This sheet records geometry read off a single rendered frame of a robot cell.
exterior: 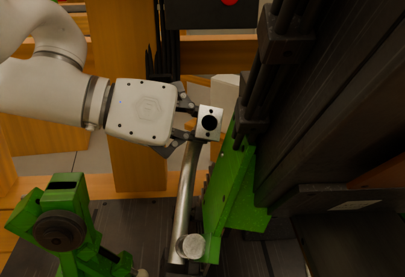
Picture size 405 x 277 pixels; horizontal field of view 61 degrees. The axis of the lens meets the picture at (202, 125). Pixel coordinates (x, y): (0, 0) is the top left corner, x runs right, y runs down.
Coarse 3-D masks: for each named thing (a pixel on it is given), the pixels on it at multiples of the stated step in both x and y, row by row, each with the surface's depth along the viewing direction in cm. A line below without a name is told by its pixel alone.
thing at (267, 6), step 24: (288, 0) 21; (312, 0) 21; (264, 24) 25; (288, 24) 23; (312, 24) 23; (264, 48) 25; (288, 48) 25; (264, 72) 29; (288, 72) 29; (264, 96) 36; (240, 120) 38; (264, 120) 38; (240, 144) 45
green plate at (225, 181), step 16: (224, 144) 56; (224, 160) 54; (240, 160) 46; (224, 176) 52; (240, 176) 46; (208, 192) 60; (224, 192) 50; (240, 192) 50; (208, 208) 58; (224, 208) 49; (240, 208) 51; (256, 208) 51; (208, 224) 56; (224, 224) 51; (240, 224) 53; (256, 224) 53
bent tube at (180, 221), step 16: (208, 112) 55; (208, 128) 61; (192, 144) 64; (192, 160) 65; (192, 176) 66; (192, 192) 65; (176, 208) 64; (176, 224) 63; (176, 240) 62; (176, 256) 61
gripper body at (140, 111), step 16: (128, 80) 54; (144, 80) 54; (112, 96) 52; (128, 96) 53; (144, 96) 53; (160, 96) 54; (176, 96) 54; (112, 112) 52; (128, 112) 52; (144, 112) 53; (160, 112) 53; (112, 128) 51; (128, 128) 52; (144, 128) 52; (160, 128) 53; (144, 144) 56; (160, 144) 53
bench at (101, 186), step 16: (32, 176) 101; (48, 176) 101; (96, 176) 101; (112, 176) 101; (176, 176) 101; (16, 192) 95; (96, 192) 95; (112, 192) 95; (128, 192) 95; (144, 192) 95; (160, 192) 95; (176, 192) 95; (0, 208) 90; (0, 224) 85; (0, 240) 80; (16, 240) 80; (0, 256) 77; (0, 272) 73
